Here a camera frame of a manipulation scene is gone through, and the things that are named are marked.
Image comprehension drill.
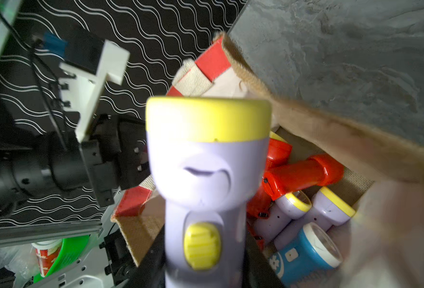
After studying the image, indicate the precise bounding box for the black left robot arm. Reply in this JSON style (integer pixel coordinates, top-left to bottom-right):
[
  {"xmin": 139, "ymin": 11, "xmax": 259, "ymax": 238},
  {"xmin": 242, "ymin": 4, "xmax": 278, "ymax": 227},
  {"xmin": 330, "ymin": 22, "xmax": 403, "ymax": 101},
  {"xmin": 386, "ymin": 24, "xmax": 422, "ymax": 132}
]
[{"xmin": 0, "ymin": 98, "xmax": 150, "ymax": 219}]

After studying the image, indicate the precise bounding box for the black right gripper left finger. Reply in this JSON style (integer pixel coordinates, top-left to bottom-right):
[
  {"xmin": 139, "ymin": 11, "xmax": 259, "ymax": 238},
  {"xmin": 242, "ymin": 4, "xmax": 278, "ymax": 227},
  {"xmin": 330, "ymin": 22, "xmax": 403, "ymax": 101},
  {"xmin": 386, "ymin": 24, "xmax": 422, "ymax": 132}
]
[{"xmin": 125, "ymin": 226, "xmax": 166, "ymax": 288}]

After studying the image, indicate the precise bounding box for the bright green plastic object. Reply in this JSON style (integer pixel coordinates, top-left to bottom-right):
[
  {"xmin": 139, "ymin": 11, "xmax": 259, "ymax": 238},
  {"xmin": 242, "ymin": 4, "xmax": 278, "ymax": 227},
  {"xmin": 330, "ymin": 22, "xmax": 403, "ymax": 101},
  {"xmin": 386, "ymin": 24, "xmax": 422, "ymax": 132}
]
[{"xmin": 33, "ymin": 235, "xmax": 89, "ymax": 283}]

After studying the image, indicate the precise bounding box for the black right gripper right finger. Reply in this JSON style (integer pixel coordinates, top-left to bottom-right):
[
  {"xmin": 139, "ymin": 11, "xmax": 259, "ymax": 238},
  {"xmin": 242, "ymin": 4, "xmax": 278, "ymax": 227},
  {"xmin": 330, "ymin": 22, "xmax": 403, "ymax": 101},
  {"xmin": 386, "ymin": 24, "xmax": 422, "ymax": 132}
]
[{"xmin": 242, "ymin": 231, "xmax": 284, "ymax": 288}]

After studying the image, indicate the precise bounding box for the pale green flashlight front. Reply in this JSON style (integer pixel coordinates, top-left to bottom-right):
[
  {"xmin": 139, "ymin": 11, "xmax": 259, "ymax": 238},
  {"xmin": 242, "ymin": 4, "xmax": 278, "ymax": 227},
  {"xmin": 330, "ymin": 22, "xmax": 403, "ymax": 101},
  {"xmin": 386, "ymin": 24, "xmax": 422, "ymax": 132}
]
[{"xmin": 270, "ymin": 132, "xmax": 287, "ymax": 143}]

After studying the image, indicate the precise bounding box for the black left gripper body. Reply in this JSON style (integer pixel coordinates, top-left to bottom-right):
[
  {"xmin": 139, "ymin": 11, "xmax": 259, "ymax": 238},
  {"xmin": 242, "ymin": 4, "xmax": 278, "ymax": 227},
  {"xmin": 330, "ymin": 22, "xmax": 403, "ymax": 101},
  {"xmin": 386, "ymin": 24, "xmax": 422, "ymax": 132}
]
[{"xmin": 10, "ymin": 115, "xmax": 149, "ymax": 208}]

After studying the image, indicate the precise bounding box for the purple flashlight yellow ring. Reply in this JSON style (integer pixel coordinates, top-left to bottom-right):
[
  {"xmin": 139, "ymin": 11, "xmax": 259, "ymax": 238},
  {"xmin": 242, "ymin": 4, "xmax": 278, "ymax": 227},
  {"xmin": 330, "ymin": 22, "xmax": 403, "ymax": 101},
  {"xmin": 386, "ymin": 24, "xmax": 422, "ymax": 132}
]
[{"xmin": 145, "ymin": 96, "xmax": 273, "ymax": 288}]

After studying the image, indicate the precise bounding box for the red white cup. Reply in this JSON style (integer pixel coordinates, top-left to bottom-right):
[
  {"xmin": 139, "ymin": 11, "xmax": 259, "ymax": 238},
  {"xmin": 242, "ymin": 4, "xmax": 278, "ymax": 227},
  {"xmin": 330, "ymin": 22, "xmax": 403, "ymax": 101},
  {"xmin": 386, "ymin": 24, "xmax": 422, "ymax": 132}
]
[{"xmin": 32, "ymin": 239, "xmax": 63, "ymax": 277}]

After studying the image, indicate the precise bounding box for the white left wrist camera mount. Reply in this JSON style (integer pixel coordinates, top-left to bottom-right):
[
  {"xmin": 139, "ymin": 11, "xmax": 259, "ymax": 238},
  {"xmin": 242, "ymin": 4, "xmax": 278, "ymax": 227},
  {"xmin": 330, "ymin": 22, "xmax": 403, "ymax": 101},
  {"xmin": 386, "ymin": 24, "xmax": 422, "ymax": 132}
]
[{"xmin": 59, "ymin": 27, "xmax": 130, "ymax": 143}]

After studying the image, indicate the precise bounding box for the red flashlight back row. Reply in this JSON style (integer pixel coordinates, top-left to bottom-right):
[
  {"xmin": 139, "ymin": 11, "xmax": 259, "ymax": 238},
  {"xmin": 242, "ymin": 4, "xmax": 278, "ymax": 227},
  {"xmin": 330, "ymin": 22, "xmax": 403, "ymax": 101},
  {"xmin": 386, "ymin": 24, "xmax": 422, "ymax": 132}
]
[{"xmin": 273, "ymin": 154, "xmax": 344, "ymax": 201}]

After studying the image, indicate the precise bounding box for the jute and red tote bag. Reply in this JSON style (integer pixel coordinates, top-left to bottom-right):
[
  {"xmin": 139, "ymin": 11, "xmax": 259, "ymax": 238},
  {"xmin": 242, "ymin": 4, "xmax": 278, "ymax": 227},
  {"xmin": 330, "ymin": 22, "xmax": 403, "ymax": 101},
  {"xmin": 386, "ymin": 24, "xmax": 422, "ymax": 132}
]
[{"xmin": 112, "ymin": 34, "xmax": 424, "ymax": 288}]

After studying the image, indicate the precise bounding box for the blue flashlight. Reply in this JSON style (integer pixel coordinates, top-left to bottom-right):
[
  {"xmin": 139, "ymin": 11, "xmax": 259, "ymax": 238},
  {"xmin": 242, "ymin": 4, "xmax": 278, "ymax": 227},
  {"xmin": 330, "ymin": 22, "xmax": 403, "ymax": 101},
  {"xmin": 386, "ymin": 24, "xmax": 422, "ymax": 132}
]
[{"xmin": 268, "ymin": 222, "xmax": 343, "ymax": 288}]

